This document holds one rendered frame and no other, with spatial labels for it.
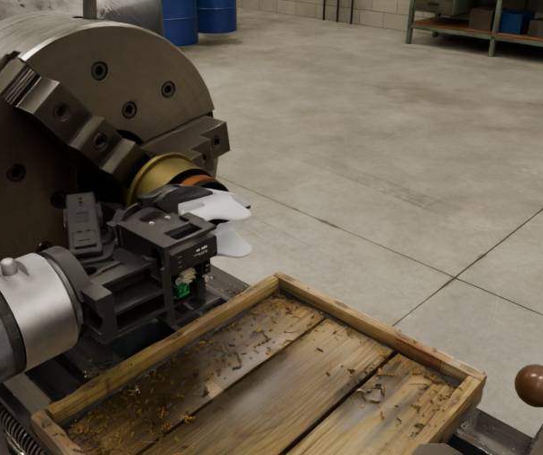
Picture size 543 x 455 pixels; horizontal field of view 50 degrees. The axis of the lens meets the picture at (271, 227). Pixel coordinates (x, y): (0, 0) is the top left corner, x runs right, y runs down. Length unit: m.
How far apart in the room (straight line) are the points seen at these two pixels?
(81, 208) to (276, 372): 0.28
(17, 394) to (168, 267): 0.36
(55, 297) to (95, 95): 0.28
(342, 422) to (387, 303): 1.72
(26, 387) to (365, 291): 1.80
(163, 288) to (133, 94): 0.28
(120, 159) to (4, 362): 0.24
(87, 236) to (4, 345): 0.12
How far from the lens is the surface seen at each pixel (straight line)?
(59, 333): 0.42
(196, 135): 0.67
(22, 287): 0.41
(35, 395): 0.72
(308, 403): 0.63
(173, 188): 0.50
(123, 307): 0.43
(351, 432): 0.60
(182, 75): 0.69
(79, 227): 0.49
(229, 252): 0.52
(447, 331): 2.23
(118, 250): 0.48
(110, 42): 0.63
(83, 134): 0.57
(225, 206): 0.52
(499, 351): 2.20
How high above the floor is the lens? 1.33
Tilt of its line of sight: 28 degrees down
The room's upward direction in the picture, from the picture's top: straight up
